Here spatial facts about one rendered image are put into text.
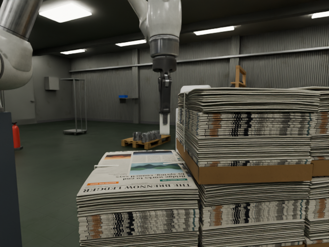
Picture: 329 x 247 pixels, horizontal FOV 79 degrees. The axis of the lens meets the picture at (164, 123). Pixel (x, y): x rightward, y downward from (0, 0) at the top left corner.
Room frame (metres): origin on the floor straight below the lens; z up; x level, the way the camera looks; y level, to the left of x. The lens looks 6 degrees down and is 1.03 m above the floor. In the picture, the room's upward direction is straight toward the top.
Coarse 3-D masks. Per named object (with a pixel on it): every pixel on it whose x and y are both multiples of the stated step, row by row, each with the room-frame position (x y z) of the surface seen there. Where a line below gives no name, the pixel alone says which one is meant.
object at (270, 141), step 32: (192, 96) 0.58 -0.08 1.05; (224, 96) 0.46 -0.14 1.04; (256, 96) 0.47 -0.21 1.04; (288, 96) 0.47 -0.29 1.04; (192, 128) 0.53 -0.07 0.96; (224, 128) 0.47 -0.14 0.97; (256, 128) 0.47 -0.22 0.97; (288, 128) 0.48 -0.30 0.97; (224, 160) 0.46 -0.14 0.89; (256, 160) 0.47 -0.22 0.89; (288, 160) 0.48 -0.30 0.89
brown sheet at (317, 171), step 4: (312, 160) 0.51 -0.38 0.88; (316, 160) 0.51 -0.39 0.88; (320, 160) 0.51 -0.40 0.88; (324, 160) 0.51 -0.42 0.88; (328, 160) 0.51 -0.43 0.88; (316, 164) 0.51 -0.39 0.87; (320, 164) 0.51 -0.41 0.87; (324, 164) 0.51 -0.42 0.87; (328, 164) 0.51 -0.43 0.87; (316, 168) 0.51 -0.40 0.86; (320, 168) 0.51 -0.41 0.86; (324, 168) 0.51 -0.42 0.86; (328, 168) 0.51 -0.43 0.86; (316, 172) 0.51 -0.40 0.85; (320, 172) 0.51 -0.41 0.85; (324, 172) 0.51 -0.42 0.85; (328, 172) 0.51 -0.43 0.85
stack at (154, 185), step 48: (96, 192) 0.44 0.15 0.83; (144, 192) 0.45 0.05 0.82; (192, 192) 0.46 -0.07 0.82; (240, 192) 0.48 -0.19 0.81; (288, 192) 0.50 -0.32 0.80; (96, 240) 0.44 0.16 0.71; (144, 240) 0.45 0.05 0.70; (192, 240) 0.46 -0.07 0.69; (240, 240) 0.48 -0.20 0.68; (288, 240) 0.50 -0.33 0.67
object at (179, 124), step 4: (180, 96) 0.77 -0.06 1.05; (180, 100) 0.77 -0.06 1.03; (180, 104) 0.76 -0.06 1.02; (180, 108) 0.75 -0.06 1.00; (180, 112) 0.76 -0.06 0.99; (180, 116) 0.76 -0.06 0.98; (180, 120) 0.74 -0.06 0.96; (176, 124) 0.82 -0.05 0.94; (180, 124) 0.72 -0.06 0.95; (180, 128) 0.73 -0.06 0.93; (176, 132) 0.82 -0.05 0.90; (180, 132) 0.73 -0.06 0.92; (180, 136) 0.72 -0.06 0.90; (180, 140) 0.75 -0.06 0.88
